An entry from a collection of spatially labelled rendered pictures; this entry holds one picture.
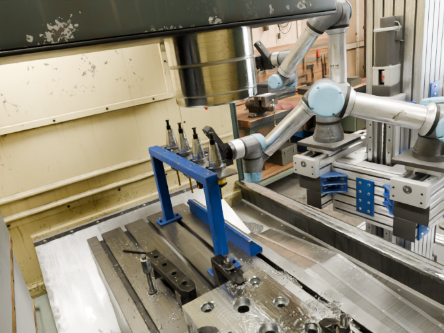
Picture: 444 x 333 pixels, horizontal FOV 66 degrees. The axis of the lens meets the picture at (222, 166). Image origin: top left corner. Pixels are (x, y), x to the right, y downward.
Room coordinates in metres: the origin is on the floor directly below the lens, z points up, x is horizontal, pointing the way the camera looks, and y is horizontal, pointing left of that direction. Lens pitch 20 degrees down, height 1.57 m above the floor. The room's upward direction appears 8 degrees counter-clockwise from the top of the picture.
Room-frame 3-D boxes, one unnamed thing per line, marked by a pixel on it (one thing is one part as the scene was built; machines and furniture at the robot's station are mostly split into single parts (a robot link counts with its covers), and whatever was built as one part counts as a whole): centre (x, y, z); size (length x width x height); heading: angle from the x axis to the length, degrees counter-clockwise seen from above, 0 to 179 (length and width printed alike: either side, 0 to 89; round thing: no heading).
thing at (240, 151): (1.28, -0.06, 1.17); 0.08 x 0.05 x 0.08; 29
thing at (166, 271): (0.87, 0.20, 0.93); 0.26 x 0.05 x 0.06; 34
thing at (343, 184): (1.50, -0.52, 0.86); 0.09 x 0.09 x 0.09; 34
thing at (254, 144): (1.32, -0.13, 1.17); 0.11 x 0.08 x 0.09; 119
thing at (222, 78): (0.67, -0.01, 1.53); 0.16 x 0.16 x 0.12
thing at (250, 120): (3.88, -1.01, 0.71); 2.21 x 0.95 x 1.43; 124
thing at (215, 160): (0.99, 0.02, 1.26); 0.04 x 0.04 x 0.07
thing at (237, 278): (0.78, 0.03, 0.97); 0.13 x 0.03 x 0.15; 29
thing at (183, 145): (1.18, 0.12, 1.26); 0.04 x 0.04 x 0.07
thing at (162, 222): (1.30, 0.25, 1.05); 0.10 x 0.05 x 0.30; 119
